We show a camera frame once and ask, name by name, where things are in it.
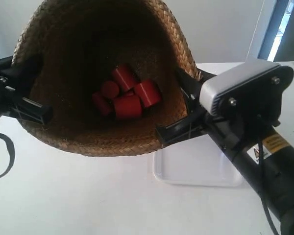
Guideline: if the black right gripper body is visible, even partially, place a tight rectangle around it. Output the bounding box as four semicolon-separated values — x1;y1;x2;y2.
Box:
183;94;243;162

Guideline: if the red cylinder upper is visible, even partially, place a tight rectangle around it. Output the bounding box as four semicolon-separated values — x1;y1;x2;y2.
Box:
111;63;139;93

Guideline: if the red cylinder left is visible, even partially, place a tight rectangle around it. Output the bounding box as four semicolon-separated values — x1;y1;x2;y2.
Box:
92;92;113;116

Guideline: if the red cylinder right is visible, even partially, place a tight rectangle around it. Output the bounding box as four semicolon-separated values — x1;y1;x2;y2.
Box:
134;79;162;108

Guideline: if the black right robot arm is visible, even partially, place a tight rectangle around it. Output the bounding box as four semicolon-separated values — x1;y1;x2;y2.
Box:
156;66;294;235

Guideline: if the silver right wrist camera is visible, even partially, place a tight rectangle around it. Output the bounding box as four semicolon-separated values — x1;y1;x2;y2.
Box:
199;59;294;127

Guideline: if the brown woven basket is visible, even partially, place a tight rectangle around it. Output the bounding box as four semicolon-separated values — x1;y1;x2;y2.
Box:
12;0;202;157

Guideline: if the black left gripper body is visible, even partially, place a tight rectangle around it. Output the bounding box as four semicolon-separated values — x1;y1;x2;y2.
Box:
0;56;21;119

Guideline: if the red cylinder front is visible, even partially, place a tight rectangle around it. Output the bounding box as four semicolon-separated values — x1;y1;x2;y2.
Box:
113;95;143;120

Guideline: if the white rectangular plastic tray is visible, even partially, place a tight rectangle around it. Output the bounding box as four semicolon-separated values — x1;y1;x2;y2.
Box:
153;135;244;188

